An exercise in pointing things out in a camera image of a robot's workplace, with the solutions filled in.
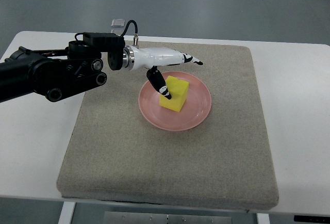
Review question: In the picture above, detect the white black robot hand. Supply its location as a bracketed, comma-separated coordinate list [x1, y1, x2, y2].
[121, 46, 203, 100]

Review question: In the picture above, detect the yellow foam block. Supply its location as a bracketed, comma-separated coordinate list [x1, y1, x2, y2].
[159, 76, 189, 112]

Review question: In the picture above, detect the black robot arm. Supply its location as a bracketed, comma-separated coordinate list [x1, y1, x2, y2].
[1, 33, 125, 102]

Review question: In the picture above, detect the silver floor socket plate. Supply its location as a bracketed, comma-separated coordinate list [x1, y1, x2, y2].
[111, 19, 125, 27]

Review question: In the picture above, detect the pink plate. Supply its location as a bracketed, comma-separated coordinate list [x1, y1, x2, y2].
[138, 71, 211, 131]

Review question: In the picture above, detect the beige fabric mat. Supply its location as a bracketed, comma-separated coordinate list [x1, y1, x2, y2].
[57, 43, 279, 211]

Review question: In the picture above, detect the black table control panel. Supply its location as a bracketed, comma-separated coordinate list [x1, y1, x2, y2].
[294, 215, 330, 223]

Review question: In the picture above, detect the black cable with connector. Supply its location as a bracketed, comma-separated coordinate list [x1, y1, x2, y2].
[121, 20, 140, 47]

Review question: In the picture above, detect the metal table base plate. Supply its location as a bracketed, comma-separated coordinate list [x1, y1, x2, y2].
[103, 212, 232, 224]

